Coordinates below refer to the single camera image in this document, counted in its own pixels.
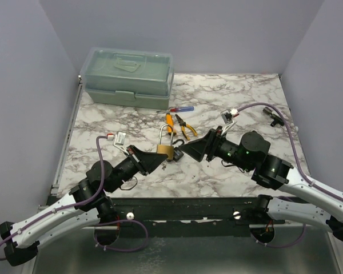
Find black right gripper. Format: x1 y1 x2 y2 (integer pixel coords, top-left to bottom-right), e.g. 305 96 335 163
180 126 252 172

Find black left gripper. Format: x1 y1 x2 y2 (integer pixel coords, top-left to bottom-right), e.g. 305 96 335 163
108 145 169 194

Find black padlock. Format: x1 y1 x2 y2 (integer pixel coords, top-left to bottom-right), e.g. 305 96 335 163
167 139 185 162

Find brass padlock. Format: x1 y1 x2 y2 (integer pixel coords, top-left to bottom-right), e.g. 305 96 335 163
156 124 174 161

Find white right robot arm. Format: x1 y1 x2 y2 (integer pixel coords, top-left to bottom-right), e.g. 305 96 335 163
180 128 343 242

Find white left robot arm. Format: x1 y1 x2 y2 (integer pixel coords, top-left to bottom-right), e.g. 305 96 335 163
0 146 167 266

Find orange utility knife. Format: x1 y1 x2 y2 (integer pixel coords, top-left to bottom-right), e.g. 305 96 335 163
166 112 177 135

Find red blue screwdriver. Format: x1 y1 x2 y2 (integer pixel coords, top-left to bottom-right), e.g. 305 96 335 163
156 106 194 114

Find green plastic toolbox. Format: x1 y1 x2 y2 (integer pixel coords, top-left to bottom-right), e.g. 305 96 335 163
80 47 174 110

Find black T-shaped connector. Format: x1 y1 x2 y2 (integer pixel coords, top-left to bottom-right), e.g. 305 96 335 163
263 107 285 127

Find yellow handled pliers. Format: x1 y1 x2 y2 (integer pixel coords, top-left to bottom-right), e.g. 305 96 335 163
175 114 198 141

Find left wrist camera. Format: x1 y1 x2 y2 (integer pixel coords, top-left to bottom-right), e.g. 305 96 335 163
113 131 128 155

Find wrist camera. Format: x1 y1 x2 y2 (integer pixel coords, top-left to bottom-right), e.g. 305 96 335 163
113 131 128 155
220 108 239 135

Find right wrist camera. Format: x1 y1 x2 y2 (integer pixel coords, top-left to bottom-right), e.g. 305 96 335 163
220 108 239 135

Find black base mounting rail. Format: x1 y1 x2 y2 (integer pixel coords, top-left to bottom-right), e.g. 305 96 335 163
82 196 286 239

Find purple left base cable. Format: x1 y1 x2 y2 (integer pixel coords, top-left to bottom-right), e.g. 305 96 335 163
94 219 149 252

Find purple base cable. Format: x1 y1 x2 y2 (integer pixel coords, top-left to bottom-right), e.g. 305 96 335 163
254 224 306 248
94 219 149 252

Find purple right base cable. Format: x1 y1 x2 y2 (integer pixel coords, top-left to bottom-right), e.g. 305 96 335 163
254 224 306 248

